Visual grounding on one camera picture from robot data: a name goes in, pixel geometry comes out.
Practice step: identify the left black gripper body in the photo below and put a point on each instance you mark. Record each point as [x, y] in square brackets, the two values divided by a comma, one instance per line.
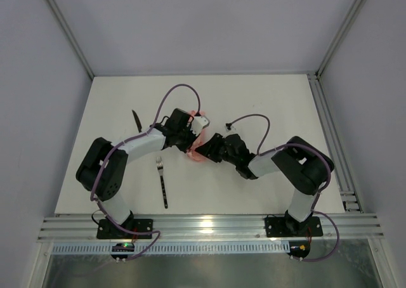
[189, 140]

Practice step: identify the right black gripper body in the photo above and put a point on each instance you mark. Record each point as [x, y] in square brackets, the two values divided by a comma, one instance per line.
[210, 147]

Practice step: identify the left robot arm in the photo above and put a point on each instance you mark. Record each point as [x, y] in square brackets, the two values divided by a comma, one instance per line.
[102, 170]

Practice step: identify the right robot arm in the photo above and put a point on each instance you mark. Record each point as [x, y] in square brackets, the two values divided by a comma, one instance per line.
[306, 168]

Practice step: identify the black knife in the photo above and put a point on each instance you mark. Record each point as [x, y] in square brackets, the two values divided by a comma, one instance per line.
[137, 121]

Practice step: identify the right controller board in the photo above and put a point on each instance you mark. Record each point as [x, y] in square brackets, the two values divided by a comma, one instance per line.
[298, 250]

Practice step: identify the controller board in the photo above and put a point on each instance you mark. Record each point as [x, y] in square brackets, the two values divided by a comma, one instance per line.
[298, 250]
[122, 251]

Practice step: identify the left controller board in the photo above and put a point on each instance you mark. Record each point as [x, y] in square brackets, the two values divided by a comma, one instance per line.
[122, 251]

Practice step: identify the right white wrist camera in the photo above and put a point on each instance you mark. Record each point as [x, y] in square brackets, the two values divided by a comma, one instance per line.
[230, 129]

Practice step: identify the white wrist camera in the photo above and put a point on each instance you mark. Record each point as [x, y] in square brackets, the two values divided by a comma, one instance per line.
[230, 129]
[198, 124]

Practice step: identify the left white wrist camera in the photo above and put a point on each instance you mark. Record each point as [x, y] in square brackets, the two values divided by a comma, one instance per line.
[198, 124]

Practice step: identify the silver fork black handle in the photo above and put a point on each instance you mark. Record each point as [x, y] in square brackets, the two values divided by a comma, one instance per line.
[160, 168]

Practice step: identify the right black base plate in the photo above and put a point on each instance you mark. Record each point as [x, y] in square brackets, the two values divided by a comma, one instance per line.
[287, 226]

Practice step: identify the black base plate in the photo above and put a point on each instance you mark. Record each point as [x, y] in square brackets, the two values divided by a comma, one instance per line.
[107, 230]
[287, 226]

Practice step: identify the grey slotted cable duct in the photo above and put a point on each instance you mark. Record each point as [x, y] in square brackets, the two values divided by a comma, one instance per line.
[161, 248]

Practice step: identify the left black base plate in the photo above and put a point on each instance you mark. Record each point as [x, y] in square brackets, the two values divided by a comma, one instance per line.
[107, 230]

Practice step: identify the right side aluminium rail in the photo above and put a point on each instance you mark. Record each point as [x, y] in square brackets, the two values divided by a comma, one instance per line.
[349, 196]

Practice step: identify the aluminium rail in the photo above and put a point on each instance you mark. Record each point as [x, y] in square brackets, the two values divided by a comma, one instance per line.
[349, 196]
[205, 228]

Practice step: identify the aluminium front rail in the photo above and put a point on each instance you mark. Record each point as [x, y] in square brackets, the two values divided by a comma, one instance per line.
[205, 228]

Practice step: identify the left corner frame post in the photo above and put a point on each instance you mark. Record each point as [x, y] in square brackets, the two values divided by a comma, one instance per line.
[69, 35]

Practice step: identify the corner frame post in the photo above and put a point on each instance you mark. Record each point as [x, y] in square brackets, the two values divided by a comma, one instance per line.
[69, 35]
[343, 30]

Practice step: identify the right corner frame post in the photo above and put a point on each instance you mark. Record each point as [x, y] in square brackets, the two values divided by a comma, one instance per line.
[343, 30]

